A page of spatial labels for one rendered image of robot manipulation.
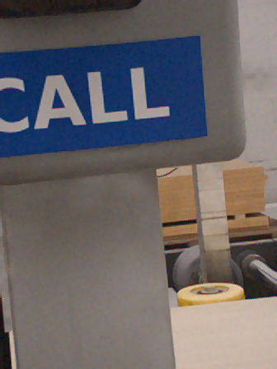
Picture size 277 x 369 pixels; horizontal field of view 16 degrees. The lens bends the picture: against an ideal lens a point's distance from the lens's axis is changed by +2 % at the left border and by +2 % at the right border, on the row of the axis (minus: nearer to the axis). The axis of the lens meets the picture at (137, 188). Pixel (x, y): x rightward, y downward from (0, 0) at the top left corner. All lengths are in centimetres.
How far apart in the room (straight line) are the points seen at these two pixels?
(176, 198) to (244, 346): 522
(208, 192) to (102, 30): 114
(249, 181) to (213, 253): 496
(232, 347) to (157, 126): 80
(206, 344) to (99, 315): 79
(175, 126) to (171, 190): 600
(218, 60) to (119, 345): 7
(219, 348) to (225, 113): 80
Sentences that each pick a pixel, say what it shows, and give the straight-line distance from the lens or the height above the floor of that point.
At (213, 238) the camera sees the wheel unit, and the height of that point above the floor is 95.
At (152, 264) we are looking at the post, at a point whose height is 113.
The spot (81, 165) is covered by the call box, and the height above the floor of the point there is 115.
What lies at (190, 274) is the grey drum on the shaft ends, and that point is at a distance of 175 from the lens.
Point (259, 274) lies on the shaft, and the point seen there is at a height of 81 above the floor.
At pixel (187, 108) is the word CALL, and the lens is 20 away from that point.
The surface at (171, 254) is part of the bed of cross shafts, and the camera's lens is 188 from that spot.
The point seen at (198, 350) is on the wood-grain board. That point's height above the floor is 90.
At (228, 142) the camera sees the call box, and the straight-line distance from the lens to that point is 21.
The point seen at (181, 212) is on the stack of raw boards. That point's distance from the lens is 623.
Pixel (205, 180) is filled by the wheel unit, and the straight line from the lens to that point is 134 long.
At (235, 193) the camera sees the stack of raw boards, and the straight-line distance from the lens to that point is 629.
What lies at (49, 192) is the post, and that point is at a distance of 22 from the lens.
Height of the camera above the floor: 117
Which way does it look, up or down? 6 degrees down
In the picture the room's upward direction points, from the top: 6 degrees counter-clockwise
